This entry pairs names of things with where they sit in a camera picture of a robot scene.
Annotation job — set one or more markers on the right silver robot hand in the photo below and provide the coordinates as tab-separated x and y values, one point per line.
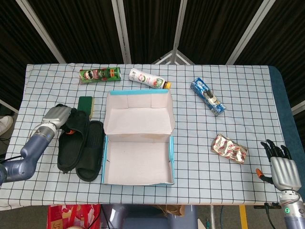
286	171

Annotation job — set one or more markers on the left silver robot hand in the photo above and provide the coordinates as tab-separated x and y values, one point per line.
57	115

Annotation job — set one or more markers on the black rubber slipper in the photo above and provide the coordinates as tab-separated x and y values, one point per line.
91	148
69	152

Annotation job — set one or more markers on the light blue shoe box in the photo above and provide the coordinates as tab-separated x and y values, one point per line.
138	157

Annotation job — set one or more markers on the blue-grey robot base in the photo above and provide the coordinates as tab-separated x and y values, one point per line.
147	220

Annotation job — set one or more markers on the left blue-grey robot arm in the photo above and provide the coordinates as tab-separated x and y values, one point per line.
31	148

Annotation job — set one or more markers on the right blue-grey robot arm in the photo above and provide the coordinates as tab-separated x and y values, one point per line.
293	214

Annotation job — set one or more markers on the blue Oreo cookie pack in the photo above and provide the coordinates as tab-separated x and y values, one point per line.
207	95

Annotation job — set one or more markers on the green yellow sponge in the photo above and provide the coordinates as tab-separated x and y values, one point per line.
84	103

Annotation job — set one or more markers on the green Pringles can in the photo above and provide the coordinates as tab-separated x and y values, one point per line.
100	75

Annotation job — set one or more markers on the gold red snack wrapper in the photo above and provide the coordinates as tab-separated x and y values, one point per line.
228	149

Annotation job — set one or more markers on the blue padded table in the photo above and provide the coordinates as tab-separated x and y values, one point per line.
283	107

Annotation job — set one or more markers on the white grid tablecloth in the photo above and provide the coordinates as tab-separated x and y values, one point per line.
214	186

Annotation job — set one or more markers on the black corrugated partition panel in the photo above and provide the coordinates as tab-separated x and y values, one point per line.
214	28
286	35
152	23
78	28
14	47

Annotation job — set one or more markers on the metal table leg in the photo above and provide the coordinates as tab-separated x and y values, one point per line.
212	217

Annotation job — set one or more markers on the white drink bottle yellow cap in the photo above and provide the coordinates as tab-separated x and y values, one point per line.
145	77

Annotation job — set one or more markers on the red patterned bag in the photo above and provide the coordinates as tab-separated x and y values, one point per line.
71	215

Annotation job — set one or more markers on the brown paper bag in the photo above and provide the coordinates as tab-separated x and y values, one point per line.
171	210

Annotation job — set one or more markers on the metal partition base foot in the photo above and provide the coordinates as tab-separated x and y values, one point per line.
172	57

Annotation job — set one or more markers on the white partition frame bar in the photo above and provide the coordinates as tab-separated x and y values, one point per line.
297	107
9	106

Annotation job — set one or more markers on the white partition frame post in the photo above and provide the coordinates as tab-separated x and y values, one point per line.
41	31
247	31
121	31
178	31

